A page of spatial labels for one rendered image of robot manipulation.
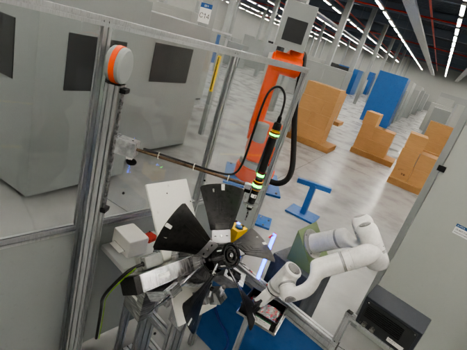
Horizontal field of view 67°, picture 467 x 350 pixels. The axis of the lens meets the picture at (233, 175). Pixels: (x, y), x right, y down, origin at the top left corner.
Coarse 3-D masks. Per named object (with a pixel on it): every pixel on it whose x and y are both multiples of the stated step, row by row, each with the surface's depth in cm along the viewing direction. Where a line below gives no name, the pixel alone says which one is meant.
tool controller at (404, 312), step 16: (368, 304) 162; (384, 304) 159; (400, 304) 160; (368, 320) 166; (384, 320) 159; (400, 320) 153; (416, 320) 153; (384, 336) 162; (400, 336) 156; (416, 336) 150
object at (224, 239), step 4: (212, 232) 170; (216, 232) 170; (220, 232) 170; (224, 232) 170; (228, 232) 170; (212, 236) 169; (224, 236) 169; (228, 236) 169; (212, 240) 169; (216, 240) 169; (220, 240) 169; (224, 240) 169; (228, 240) 168
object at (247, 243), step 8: (248, 232) 193; (256, 232) 196; (240, 240) 183; (248, 240) 186; (256, 240) 189; (240, 248) 176; (248, 248) 179; (256, 248) 183; (264, 248) 188; (256, 256) 177; (264, 256) 182; (272, 256) 188
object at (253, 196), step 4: (280, 116) 148; (280, 120) 149; (276, 124) 149; (280, 124) 149; (272, 128) 150; (276, 128) 149; (280, 128) 150; (252, 192) 161; (256, 192) 160; (252, 196) 161; (256, 196) 161; (248, 200) 163; (252, 200) 162; (248, 208) 164
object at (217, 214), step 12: (204, 192) 174; (216, 192) 175; (228, 192) 176; (240, 192) 178; (204, 204) 173; (216, 204) 173; (228, 204) 174; (216, 216) 172; (228, 216) 172; (216, 228) 170; (228, 228) 170
